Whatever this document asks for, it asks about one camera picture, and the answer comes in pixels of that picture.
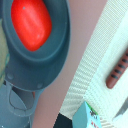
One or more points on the white green-padded gripper finger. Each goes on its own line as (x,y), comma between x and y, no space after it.
(4,54)

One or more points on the grey two-handled pot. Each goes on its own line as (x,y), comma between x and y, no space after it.
(29,73)

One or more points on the red tomato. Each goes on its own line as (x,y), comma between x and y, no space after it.
(32,22)

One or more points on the white milk carton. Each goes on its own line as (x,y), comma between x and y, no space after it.
(86,117)

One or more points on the brown sausage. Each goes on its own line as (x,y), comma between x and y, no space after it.
(117,71)

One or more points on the white woven placemat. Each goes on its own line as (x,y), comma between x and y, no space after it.
(107,44)

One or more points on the knife with wooden handle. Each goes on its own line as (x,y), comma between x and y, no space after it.
(121,111)

